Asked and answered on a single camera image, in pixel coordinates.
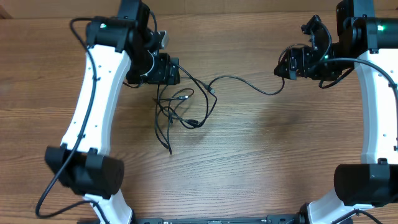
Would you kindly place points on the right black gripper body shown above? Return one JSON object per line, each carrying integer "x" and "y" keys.
{"x": 306, "y": 59}

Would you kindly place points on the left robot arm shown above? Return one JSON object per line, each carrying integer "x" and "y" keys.
{"x": 119, "y": 49}

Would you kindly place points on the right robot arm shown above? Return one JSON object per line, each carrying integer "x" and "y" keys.
{"x": 367, "y": 45}

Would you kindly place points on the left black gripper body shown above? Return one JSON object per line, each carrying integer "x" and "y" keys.
{"x": 163, "y": 73}

